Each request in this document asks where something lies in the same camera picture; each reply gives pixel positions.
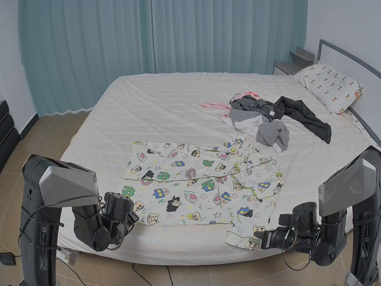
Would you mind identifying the blue-green curtain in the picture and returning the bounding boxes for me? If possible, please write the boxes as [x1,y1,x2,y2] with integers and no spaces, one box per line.
[150,0,308,75]
[18,0,157,120]

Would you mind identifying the grey bedside table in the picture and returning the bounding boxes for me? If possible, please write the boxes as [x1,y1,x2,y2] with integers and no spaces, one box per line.
[274,46,314,76]

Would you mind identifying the bed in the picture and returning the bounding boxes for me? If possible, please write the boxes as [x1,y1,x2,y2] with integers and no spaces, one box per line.
[57,39,381,263]

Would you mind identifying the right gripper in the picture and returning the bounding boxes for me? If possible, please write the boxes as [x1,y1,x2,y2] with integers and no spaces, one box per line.
[260,227,296,251]

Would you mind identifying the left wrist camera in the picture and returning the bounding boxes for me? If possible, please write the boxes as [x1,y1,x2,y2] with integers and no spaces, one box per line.
[126,209,140,225]

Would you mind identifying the pink garment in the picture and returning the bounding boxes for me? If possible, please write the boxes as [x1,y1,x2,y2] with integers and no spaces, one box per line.
[199,91,259,111]

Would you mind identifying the black garment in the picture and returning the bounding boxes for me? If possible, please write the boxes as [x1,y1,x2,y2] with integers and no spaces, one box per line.
[273,97,332,144]

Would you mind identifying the dark chest of drawers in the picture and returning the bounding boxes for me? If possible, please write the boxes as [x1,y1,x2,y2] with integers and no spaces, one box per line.
[0,100,21,172]

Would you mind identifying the white printed pillow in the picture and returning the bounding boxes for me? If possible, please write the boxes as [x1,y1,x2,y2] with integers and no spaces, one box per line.
[293,61,364,115]

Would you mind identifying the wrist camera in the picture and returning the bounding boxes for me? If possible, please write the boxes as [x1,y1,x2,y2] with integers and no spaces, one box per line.
[126,209,140,225]
[278,214,296,232]

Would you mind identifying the grey and white garment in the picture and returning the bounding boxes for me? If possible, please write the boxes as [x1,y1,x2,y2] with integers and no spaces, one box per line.
[220,109,290,154]

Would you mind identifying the dark grey garment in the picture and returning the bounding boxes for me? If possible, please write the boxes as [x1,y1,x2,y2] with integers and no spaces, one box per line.
[229,96,276,123]

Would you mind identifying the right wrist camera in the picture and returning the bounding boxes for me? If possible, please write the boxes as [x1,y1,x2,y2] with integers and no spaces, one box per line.
[278,214,296,232]

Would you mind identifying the white printed pyjama top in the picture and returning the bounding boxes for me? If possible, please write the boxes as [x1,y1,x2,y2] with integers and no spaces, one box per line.
[116,134,286,251]

